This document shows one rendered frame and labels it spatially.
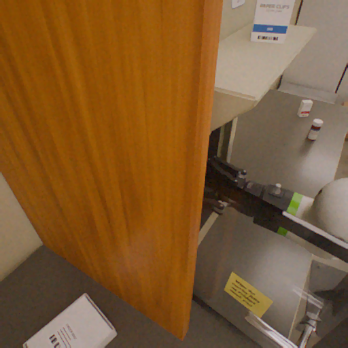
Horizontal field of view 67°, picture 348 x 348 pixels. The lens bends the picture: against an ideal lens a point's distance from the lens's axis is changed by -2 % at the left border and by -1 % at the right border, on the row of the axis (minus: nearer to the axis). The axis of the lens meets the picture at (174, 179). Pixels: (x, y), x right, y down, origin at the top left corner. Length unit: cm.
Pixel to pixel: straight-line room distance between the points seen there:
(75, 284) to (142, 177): 54
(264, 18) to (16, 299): 82
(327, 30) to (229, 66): 311
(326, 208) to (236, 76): 24
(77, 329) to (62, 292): 13
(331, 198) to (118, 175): 31
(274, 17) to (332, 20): 298
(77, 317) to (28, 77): 54
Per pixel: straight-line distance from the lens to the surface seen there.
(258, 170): 110
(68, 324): 73
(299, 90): 346
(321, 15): 344
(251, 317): 47
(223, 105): 31
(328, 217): 45
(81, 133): 35
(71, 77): 31
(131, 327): 73
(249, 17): 58
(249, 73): 35
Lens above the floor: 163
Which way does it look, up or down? 43 degrees down
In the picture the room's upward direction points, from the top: straight up
